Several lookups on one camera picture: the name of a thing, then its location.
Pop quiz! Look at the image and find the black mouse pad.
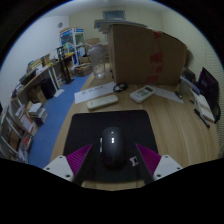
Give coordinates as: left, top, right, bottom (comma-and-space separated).
62, 109, 159, 184

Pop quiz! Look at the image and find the black computer mouse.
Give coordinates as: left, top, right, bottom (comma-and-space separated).
99, 126, 127, 169

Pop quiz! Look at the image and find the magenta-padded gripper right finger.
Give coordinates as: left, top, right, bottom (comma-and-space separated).
134, 143, 184, 184

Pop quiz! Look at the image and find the large brown cardboard box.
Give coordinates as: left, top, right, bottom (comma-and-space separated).
107, 23, 188, 87

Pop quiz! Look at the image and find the white printed paper sheet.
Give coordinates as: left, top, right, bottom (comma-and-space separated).
73, 81, 118, 105

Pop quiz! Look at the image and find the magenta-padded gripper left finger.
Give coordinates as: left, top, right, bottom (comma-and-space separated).
43, 143, 94, 186

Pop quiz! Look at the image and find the shelf unit with books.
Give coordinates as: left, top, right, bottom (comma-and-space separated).
0, 96, 49, 164

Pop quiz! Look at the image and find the black marker pen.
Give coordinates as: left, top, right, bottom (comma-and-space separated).
193, 108, 211, 130

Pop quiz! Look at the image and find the black office chair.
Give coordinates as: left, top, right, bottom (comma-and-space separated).
197, 67, 222, 113

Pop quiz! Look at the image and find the black looped cable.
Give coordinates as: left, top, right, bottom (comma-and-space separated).
112, 82, 129, 93

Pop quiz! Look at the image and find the cluttered wooden side desk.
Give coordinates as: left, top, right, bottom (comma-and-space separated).
11, 53, 76, 105

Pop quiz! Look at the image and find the clear glass jar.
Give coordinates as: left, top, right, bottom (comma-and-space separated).
88, 43, 109, 80

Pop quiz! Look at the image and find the small open cardboard box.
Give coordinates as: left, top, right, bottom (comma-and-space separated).
73, 63, 93, 78

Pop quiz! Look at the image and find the blue and white cabinet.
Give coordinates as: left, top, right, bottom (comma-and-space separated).
59, 27, 85, 58

